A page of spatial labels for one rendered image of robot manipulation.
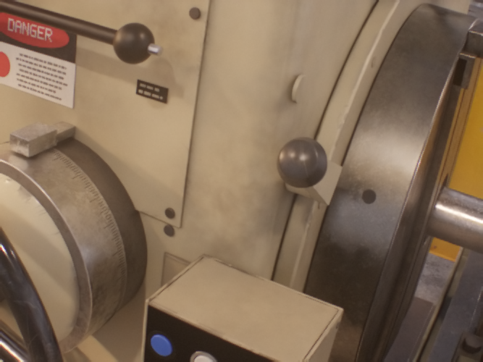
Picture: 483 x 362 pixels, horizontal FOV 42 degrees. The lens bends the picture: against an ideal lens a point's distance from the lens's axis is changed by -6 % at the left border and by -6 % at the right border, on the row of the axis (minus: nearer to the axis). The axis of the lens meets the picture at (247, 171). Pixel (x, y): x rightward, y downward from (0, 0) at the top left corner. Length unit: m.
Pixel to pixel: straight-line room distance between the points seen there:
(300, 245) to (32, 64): 0.34
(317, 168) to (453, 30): 0.35
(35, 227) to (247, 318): 0.21
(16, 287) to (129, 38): 0.22
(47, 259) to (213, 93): 0.22
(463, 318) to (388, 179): 0.64
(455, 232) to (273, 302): 0.40
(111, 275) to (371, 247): 0.27
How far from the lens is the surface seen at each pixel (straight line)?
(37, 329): 0.49
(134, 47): 0.56
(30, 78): 0.73
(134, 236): 0.68
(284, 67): 0.57
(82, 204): 0.64
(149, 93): 0.63
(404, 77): 0.75
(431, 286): 3.34
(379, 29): 0.73
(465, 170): 3.12
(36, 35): 0.72
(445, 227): 0.94
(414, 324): 1.92
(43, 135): 0.66
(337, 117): 0.68
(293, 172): 0.53
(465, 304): 1.34
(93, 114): 0.68
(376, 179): 0.70
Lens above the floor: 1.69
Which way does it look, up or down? 25 degrees down
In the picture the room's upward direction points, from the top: 10 degrees clockwise
